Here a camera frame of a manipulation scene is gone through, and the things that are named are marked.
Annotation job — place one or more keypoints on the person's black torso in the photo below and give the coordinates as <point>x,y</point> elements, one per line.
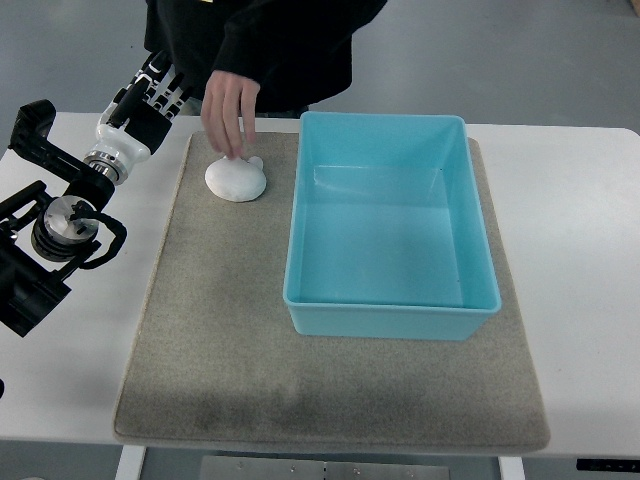
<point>191,33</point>

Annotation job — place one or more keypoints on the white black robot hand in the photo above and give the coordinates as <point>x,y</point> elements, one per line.
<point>138,119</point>

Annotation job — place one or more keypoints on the grey felt mat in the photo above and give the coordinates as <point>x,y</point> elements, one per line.
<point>216,361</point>

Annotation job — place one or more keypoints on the blue plastic box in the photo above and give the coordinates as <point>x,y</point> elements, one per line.
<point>388,237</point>

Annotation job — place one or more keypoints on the black table control panel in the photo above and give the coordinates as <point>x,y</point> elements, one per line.
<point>608,465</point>

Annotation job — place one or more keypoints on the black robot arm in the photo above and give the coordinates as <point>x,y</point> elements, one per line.
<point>45,239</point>

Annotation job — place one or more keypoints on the white plush toy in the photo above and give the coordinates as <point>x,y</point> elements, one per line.
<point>236,180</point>

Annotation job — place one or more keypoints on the person's black sleeve forearm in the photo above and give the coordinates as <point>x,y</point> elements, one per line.
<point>310,39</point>

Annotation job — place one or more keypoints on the metal table base plate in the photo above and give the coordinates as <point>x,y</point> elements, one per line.
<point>231,468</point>

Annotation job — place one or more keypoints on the person's bare hand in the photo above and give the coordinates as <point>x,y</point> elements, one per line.
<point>228,112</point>

